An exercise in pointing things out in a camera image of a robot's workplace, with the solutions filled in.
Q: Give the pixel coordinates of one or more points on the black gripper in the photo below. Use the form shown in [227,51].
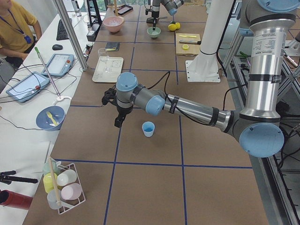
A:
[123,110]
[154,15]

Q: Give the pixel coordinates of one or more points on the green bowl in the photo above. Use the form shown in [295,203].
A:
[154,32]

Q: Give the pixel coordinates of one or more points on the light blue cup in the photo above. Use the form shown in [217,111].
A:
[148,128]

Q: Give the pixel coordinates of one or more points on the pink bowl with ice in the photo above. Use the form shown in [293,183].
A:
[113,23]

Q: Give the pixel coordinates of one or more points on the blue bowl with fork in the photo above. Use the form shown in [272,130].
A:
[43,122]

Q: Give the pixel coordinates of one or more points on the yellow lemon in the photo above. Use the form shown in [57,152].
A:
[172,27]

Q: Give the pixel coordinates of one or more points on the wooden cutting board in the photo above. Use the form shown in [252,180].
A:
[187,44]

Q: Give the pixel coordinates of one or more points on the lemon half slice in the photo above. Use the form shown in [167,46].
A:
[185,47]

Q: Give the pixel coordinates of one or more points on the yellow plastic knife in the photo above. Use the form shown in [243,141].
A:
[188,36]

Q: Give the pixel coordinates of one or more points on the steel muddler black cap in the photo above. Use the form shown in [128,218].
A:
[192,42]

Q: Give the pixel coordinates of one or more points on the white bear tray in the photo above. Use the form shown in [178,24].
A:
[115,64]

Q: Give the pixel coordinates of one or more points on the clear wine glass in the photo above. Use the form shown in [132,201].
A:
[104,58]

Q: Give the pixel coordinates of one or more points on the yellow plastic fork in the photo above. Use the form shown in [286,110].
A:
[50,116]

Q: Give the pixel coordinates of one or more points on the white cup in rack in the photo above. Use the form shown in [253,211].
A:
[66,177]

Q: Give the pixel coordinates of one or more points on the blue teach pendant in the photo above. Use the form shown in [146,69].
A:
[28,87]
[59,64]

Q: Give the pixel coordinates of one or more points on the pink cup in rack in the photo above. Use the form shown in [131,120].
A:
[71,191]

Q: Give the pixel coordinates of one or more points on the black keyboard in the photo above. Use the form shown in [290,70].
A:
[61,32]

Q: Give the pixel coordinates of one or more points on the yellow cup in rack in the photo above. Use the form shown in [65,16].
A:
[48,183]

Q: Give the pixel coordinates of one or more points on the black computer mouse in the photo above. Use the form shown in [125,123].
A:
[57,47]

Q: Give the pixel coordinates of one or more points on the grabber stick green tip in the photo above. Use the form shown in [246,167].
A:
[59,96]

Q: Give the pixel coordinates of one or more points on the person in yellow shirt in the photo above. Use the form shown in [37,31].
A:
[19,31]

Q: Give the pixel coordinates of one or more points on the red cylinder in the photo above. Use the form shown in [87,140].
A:
[15,200]

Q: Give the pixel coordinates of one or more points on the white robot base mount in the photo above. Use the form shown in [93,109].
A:
[204,67]

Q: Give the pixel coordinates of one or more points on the white wire cup rack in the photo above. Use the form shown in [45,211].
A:
[55,201]

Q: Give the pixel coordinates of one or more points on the aluminium frame post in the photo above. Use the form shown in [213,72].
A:
[71,33]

